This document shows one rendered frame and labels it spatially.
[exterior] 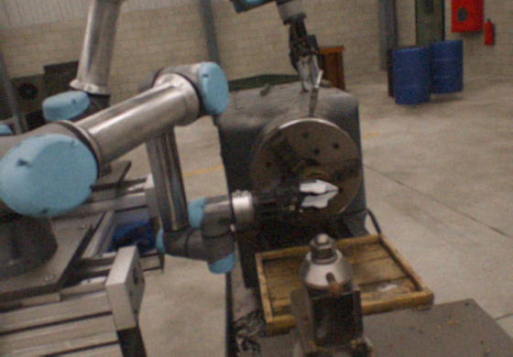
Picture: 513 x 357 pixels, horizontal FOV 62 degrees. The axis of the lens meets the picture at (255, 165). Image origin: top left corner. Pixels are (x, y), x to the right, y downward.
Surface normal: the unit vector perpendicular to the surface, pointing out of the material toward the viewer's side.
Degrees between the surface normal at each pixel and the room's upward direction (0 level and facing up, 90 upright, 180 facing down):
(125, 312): 90
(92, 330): 90
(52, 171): 91
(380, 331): 0
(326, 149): 90
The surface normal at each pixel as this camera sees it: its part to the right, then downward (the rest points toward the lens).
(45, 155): 0.80, 0.07
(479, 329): -0.15, -0.95
